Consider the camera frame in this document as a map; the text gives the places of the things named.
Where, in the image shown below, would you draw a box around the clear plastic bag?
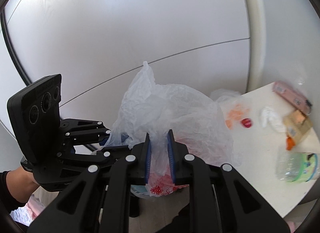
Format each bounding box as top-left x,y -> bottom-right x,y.
111,62 -> 238,198

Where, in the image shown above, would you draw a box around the orange peel pieces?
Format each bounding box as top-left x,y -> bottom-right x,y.
225,103 -> 251,130

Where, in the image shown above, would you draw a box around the white tissue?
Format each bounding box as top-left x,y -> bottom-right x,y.
259,106 -> 286,133

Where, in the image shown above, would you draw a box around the clear plastic bottle green label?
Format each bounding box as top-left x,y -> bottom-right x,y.
276,151 -> 319,183

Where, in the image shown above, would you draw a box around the tan cardboard box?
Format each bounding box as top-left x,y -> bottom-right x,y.
283,110 -> 313,145

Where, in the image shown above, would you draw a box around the pink cardboard box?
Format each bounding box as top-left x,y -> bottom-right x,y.
272,81 -> 312,115

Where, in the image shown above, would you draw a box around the trash bin with teal liner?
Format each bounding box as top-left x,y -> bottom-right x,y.
131,185 -> 150,199

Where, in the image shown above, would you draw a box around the person's left hand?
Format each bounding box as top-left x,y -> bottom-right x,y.
6,167 -> 40,203

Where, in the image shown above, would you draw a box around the pink floral bedding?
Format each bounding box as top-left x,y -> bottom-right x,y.
10,194 -> 46,226

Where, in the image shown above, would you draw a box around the red candy wrapper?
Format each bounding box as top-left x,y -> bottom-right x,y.
241,118 -> 253,128

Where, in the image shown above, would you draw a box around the white nightstand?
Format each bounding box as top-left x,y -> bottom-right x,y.
231,84 -> 315,217

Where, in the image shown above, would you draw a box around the orange peel scrap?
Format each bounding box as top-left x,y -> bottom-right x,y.
286,137 -> 296,151

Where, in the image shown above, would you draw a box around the cream bed frame post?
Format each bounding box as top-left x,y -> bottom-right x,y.
246,0 -> 266,91

